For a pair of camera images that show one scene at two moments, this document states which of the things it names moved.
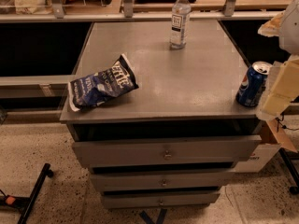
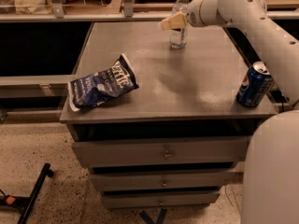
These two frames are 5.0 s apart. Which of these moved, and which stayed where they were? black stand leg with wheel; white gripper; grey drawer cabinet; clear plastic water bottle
Moved: white gripper
Stayed: black stand leg with wheel; clear plastic water bottle; grey drawer cabinet
